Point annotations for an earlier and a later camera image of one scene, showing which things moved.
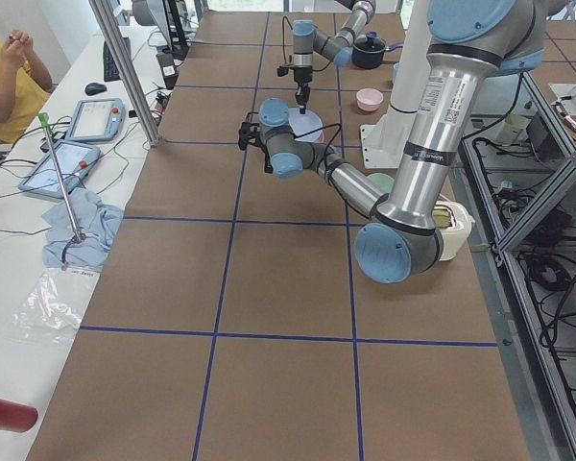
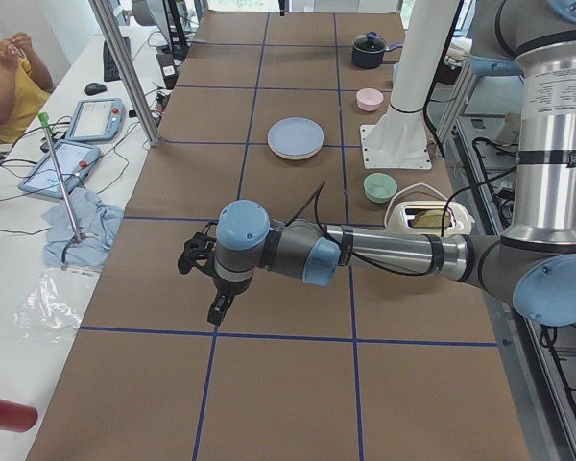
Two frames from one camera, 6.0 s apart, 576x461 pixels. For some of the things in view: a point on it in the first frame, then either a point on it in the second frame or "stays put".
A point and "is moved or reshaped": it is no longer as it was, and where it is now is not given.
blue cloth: [98, 225] stays put
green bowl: [383, 182] stays put
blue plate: [302, 123] is moved or reshaped
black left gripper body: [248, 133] to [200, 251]
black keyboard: [109, 65] stays put
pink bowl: [369, 99] stays put
